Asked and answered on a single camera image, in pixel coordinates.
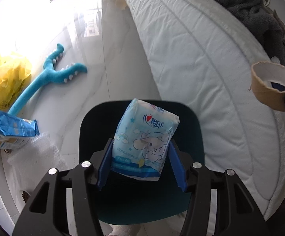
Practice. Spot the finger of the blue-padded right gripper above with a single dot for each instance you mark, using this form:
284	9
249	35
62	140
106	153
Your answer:
277	86

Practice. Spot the yellow plastic bag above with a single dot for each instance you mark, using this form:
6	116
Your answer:
15	76

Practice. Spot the clear bubble wrap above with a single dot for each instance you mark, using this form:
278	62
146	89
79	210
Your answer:
38	156

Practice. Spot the black trash bin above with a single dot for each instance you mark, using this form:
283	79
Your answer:
124	200

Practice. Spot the blue tissue pack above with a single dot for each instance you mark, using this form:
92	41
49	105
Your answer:
142	139

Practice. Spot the dark grey fleece blanket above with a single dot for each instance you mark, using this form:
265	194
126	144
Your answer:
265	26

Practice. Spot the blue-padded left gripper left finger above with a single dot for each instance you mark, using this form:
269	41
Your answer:
45	213

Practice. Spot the light grey bed cover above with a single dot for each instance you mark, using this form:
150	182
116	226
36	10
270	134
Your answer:
201	55

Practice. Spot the cardboard tape roll core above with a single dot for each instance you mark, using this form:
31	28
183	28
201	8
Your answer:
268	84

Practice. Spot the blue plush toy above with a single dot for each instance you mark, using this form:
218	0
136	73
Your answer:
47	76

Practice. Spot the blue food bag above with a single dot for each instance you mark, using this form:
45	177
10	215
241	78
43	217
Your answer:
16	132

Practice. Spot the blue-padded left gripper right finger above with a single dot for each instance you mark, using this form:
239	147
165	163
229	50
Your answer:
219	195

